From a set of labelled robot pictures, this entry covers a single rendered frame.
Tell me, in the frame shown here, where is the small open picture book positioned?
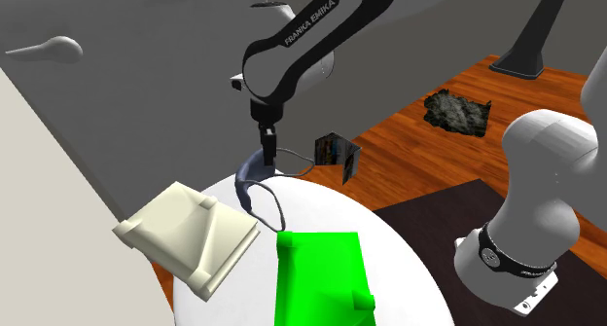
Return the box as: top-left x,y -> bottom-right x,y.
313,131 -> 363,186

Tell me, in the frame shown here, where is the cream ridged block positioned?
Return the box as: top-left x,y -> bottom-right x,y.
111,181 -> 262,303

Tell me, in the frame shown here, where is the bright green block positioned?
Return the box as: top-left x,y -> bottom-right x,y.
273,230 -> 377,326

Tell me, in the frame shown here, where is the dark grey crumpled cloth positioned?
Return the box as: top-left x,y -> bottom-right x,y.
422,88 -> 493,139

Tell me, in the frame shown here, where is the dark robot stand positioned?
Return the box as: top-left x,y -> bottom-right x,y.
372,177 -> 607,326

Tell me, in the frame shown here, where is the white round table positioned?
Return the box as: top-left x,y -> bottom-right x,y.
171,172 -> 456,326

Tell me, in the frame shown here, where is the black floor lamp foot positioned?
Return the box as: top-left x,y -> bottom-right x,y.
487,0 -> 581,81

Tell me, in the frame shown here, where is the blue-grey curved band with wire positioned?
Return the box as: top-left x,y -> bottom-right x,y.
233,146 -> 317,235

